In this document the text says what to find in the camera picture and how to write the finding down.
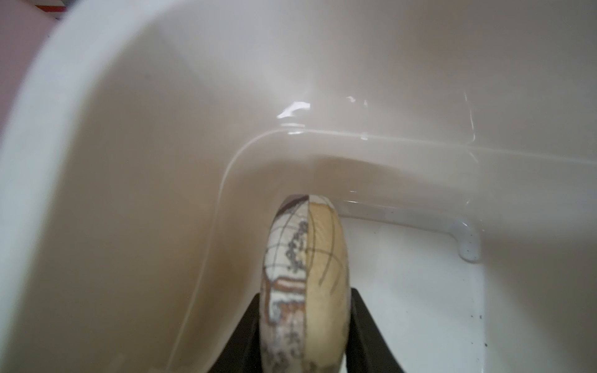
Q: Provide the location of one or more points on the world map print glasses case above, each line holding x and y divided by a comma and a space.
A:
305, 289

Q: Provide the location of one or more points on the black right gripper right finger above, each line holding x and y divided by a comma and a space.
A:
367, 351

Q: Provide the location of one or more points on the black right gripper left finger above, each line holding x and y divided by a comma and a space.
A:
242, 352

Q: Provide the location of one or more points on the cream plastic storage box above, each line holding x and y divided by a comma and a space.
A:
152, 143

